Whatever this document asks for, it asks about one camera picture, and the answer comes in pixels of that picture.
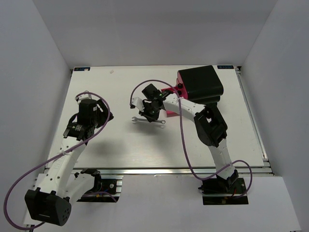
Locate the blue corner label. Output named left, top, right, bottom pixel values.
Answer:
left=73, top=67, right=90, bottom=72
left=217, top=65, right=234, bottom=70

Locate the blue corner label right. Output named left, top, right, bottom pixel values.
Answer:
left=217, top=65, right=234, bottom=70

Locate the silver combination wrench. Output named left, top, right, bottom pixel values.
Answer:
left=131, top=116, right=166, bottom=126

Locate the black drawer cabinet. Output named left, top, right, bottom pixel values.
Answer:
left=178, top=65, right=224, bottom=104

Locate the pink bottom drawer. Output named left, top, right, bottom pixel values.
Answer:
left=161, top=86, right=179, bottom=117

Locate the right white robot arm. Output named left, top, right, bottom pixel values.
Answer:
left=130, top=84, right=239, bottom=193

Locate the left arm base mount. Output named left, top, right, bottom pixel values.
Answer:
left=78, top=175, right=123, bottom=203

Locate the pink drawer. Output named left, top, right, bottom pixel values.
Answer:
left=176, top=72, right=188, bottom=99
left=161, top=86, right=179, bottom=117

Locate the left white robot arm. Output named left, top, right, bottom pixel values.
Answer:
left=25, top=91, right=113, bottom=226

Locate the pink top drawer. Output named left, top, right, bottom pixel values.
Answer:
left=176, top=72, right=188, bottom=99

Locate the blue corner label left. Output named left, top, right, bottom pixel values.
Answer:
left=73, top=67, right=90, bottom=72

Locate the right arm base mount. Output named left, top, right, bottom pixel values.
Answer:
left=198, top=178, right=249, bottom=205

